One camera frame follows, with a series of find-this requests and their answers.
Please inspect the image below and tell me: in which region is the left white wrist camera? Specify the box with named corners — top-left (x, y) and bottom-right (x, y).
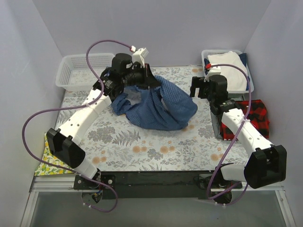
top-left (130, 45), bottom-right (149, 68)

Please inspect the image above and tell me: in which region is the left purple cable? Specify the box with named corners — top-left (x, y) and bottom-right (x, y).
top-left (21, 40), bottom-right (118, 213)

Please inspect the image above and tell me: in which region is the red black plaid shirt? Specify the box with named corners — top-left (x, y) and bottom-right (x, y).
top-left (213, 99), bottom-right (269, 140)

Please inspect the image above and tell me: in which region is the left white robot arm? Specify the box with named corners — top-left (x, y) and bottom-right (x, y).
top-left (46, 48), bottom-right (160, 189)

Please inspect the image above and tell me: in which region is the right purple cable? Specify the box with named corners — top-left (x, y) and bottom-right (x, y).
top-left (205, 63), bottom-right (252, 207)

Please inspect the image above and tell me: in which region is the navy blue folded shirt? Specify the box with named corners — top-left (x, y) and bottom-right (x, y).
top-left (203, 51), bottom-right (251, 93)

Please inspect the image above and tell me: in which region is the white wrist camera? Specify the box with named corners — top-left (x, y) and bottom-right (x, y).
top-left (204, 63), bottom-right (221, 82)
top-left (130, 45), bottom-right (149, 68)

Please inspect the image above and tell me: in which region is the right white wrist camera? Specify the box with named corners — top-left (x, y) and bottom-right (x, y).
top-left (204, 63), bottom-right (221, 82)

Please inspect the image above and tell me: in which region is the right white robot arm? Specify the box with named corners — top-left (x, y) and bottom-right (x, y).
top-left (190, 75), bottom-right (287, 189)

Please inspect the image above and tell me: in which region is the right white plastic basket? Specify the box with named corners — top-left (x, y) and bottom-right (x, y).
top-left (201, 50), bottom-right (254, 97)

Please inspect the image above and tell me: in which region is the left white plastic basket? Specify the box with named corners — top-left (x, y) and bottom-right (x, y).
top-left (55, 53), bottom-right (115, 92)

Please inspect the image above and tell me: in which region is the blue checkered long sleeve shirt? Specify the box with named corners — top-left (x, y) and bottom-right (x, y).
top-left (111, 75), bottom-right (198, 131)

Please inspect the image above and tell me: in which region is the white folded shirt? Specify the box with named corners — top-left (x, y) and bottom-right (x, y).
top-left (207, 51), bottom-right (249, 92)

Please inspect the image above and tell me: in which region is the lemon print folded cloth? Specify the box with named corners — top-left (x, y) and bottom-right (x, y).
top-left (34, 134), bottom-right (72, 176)

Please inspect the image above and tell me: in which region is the aluminium frame rail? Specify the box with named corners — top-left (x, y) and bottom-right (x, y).
top-left (29, 175), bottom-right (80, 192)

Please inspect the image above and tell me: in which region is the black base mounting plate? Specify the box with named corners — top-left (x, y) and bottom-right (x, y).
top-left (73, 170), bottom-right (243, 201)

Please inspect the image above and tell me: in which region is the white plastic basket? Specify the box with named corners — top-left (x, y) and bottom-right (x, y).
top-left (201, 50), bottom-right (254, 97)
top-left (55, 53), bottom-right (115, 92)

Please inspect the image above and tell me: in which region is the purple cable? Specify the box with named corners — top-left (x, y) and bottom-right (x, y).
top-left (21, 40), bottom-right (118, 213)
top-left (205, 63), bottom-right (252, 207)

